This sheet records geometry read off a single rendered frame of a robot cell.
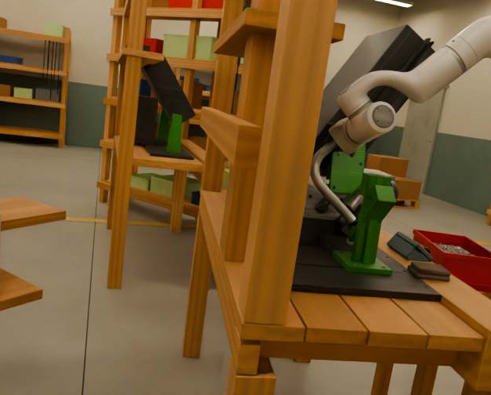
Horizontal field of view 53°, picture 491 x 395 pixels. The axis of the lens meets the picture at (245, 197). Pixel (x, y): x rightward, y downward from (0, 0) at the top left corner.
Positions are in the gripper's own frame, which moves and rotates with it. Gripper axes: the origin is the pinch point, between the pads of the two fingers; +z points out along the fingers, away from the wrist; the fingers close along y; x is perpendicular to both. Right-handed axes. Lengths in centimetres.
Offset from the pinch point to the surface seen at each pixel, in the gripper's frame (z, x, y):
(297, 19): -63, 22, 27
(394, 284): -23.0, 22.6, -37.6
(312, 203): 8.3, 15.5, -11.3
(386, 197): -24.1, 9.5, -18.3
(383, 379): 47, 24, -92
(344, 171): 5.6, 0.4, -9.9
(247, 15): -36, 15, 40
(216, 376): 101, 76, -60
